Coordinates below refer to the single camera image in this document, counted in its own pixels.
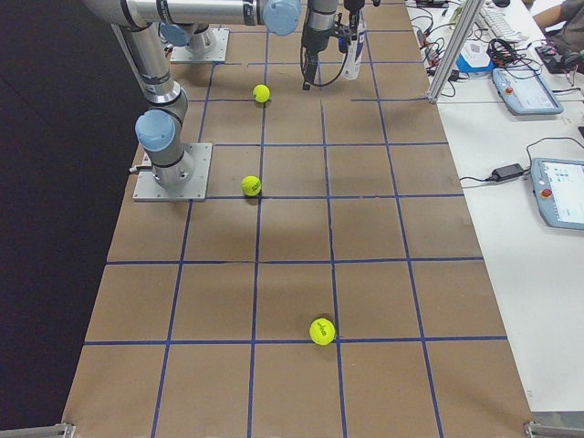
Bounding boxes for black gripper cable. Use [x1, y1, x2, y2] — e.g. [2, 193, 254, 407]
[309, 17, 355, 88]

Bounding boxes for lower teach pendant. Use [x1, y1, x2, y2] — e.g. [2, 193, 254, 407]
[530, 158, 583, 230]

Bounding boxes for white keyboard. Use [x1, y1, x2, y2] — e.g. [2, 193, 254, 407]
[476, 4, 527, 43]

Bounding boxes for white tennis ball can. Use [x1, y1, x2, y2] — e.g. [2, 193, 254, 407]
[341, 11, 366, 80]

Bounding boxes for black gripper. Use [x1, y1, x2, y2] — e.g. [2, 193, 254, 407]
[300, 13, 339, 90]

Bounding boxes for black adapter cable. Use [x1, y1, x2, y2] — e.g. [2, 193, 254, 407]
[458, 136, 584, 189]

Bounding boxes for blue white box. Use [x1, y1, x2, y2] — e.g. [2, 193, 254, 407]
[456, 40, 495, 73]

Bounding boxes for aluminium frame post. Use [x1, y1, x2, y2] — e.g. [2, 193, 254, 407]
[427, 0, 484, 104]

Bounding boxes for near yellow tennis ball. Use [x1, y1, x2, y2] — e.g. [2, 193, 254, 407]
[309, 318, 337, 346]

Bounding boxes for seated person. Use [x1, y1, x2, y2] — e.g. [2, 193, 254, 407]
[534, 0, 583, 50]

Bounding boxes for teach pendant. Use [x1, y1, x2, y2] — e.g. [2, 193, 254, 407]
[491, 68, 564, 116]
[530, 158, 583, 230]

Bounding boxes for left corner metal bracket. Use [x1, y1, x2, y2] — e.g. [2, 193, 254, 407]
[0, 423, 77, 438]

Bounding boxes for tangled black cables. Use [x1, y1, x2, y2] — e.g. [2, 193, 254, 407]
[487, 37, 547, 72]

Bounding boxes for middle yellow tennis ball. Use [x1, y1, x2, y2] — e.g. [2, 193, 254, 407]
[241, 175, 262, 197]

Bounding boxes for upper teach pendant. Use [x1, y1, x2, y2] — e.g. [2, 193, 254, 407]
[491, 68, 564, 116]

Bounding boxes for yellow tennis ball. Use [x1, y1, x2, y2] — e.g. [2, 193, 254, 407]
[309, 318, 337, 346]
[241, 175, 262, 197]
[252, 84, 271, 103]

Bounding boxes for right corner metal bracket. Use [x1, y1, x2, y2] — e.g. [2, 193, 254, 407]
[524, 422, 584, 438]

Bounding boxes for black power adapter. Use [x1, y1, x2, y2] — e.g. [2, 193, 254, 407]
[489, 163, 526, 183]

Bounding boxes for brown paper table cover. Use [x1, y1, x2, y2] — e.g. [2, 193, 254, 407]
[63, 1, 529, 437]

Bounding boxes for far yellow tennis ball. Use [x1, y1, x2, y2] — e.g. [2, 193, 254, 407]
[252, 84, 271, 103]

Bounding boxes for corner metal bracket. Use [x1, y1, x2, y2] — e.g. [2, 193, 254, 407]
[0, 423, 77, 438]
[524, 422, 584, 438]

